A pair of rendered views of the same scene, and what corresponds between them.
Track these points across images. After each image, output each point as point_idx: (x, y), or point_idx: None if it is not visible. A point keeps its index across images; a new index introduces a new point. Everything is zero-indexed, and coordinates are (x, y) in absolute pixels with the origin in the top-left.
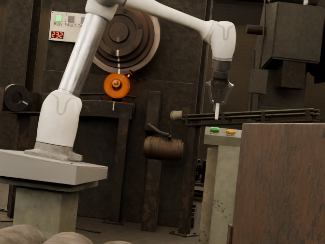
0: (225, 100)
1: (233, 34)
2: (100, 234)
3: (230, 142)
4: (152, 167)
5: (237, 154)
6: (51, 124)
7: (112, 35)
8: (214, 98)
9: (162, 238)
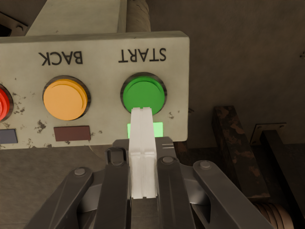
0: (67, 189)
1: None
2: (300, 51)
3: (63, 36)
4: (256, 183)
5: (41, 22)
6: None
7: None
8: (184, 196)
9: (204, 74)
